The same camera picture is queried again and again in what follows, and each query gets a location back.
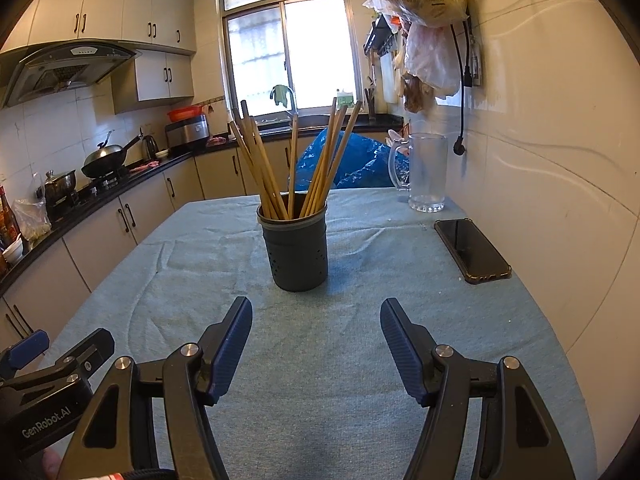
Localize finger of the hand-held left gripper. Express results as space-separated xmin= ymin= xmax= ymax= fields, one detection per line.
xmin=0 ymin=330 xmax=51 ymax=381
xmin=10 ymin=328 xmax=116 ymax=396

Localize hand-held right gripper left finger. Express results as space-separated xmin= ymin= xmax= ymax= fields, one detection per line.
xmin=57 ymin=296 xmax=253 ymax=480

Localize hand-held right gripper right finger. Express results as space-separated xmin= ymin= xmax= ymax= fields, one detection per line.
xmin=380 ymin=298 xmax=576 ymax=480

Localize dark grey perforated chopstick holder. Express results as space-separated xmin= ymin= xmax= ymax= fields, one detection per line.
xmin=256 ymin=200 xmax=329 ymax=292

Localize bunch of wooden chopsticks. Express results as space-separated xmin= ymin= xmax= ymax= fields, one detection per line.
xmin=229 ymin=97 xmax=363 ymax=221

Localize person's left hand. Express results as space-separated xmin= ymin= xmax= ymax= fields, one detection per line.
xmin=42 ymin=447 xmax=66 ymax=480

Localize light blue table cloth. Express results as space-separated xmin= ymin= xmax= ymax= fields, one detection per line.
xmin=37 ymin=187 xmax=598 ymax=480

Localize beige base cabinets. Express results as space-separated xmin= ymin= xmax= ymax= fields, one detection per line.
xmin=0 ymin=122 xmax=403 ymax=351

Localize black smartphone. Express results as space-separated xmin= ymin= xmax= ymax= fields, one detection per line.
xmin=433 ymin=218 xmax=512 ymax=286

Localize dark sauce bottles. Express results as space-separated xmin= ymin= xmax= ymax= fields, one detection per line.
xmin=0 ymin=185 xmax=22 ymax=252

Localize steel pot with lid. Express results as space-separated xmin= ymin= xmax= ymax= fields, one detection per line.
xmin=42 ymin=170 xmax=77 ymax=206

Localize black gas stove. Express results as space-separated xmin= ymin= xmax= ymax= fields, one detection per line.
xmin=75 ymin=172 xmax=132 ymax=197

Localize clear glass mug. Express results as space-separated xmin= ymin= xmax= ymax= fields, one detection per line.
xmin=387 ymin=133 xmax=448 ymax=213

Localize blue plastic bag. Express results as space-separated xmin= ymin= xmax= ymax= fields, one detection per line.
xmin=295 ymin=128 xmax=412 ymax=192

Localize black wok with lid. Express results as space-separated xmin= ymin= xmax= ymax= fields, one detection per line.
xmin=81 ymin=131 xmax=143 ymax=179

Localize silver rice cooker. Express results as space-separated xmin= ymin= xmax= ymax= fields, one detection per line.
xmin=166 ymin=114 xmax=210 ymax=153

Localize steel kitchen sink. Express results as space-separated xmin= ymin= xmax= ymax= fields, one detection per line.
xmin=255 ymin=115 xmax=332 ymax=132

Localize red plastic basin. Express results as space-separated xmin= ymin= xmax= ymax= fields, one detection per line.
xmin=166 ymin=105 xmax=206 ymax=122

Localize brown dried food bundle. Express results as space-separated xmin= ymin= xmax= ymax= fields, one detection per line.
xmin=402 ymin=75 xmax=436 ymax=114

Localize chrome sink faucet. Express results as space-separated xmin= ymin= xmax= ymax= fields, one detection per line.
xmin=272 ymin=85 xmax=298 ymax=117

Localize white cutting board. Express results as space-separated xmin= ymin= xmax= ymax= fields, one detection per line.
xmin=382 ymin=55 xmax=401 ymax=104

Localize black range hood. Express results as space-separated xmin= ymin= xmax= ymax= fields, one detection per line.
xmin=0 ymin=41 xmax=143 ymax=108

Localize clear hanging plastic bag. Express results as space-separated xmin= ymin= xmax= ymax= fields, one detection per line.
xmin=402 ymin=22 xmax=462 ymax=101

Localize kitchen window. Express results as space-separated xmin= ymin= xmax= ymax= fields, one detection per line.
xmin=216 ymin=0 xmax=363 ymax=123

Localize black cable with plug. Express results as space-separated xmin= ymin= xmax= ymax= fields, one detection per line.
xmin=450 ymin=22 xmax=474 ymax=157

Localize beige small wall cabinet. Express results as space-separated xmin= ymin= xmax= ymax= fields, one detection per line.
xmin=112 ymin=51 xmax=195 ymax=115

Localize white wall socket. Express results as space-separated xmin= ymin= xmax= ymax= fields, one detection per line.
xmin=467 ymin=40 xmax=485 ymax=87

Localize black wall rack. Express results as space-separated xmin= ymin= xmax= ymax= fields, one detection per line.
xmin=364 ymin=12 xmax=401 ymax=56

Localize beige upper wall cabinets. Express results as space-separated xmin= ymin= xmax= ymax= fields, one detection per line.
xmin=0 ymin=0 xmax=197 ymax=56

